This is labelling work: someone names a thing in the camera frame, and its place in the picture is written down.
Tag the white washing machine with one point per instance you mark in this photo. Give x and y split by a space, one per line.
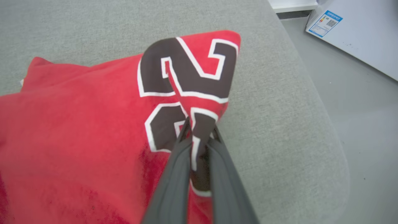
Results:
373 37

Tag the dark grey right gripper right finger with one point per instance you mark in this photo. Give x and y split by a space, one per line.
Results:
225 186

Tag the blue white label sticker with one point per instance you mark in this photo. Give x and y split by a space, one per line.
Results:
325 24

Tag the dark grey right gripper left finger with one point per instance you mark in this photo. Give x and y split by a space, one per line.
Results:
174 186

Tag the red basketball jersey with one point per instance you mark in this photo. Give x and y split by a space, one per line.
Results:
77 124

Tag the grey fabric sofa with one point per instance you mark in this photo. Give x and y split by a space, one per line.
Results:
279 124

